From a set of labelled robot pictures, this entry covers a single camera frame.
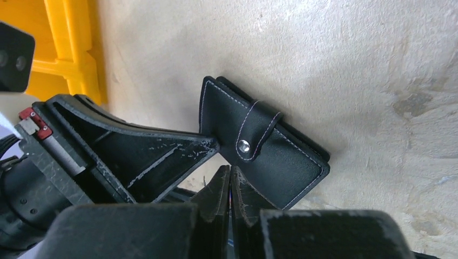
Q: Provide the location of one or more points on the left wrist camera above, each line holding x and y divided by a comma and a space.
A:
17, 51

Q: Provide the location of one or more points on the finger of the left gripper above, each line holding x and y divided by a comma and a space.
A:
121, 161

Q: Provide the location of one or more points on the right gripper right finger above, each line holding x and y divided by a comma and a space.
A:
261, 230

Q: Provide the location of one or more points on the yellow plastic bin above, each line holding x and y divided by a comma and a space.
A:
68, 57

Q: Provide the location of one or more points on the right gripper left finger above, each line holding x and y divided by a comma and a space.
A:
194, 229

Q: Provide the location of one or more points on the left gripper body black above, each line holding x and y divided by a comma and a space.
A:
53, 173

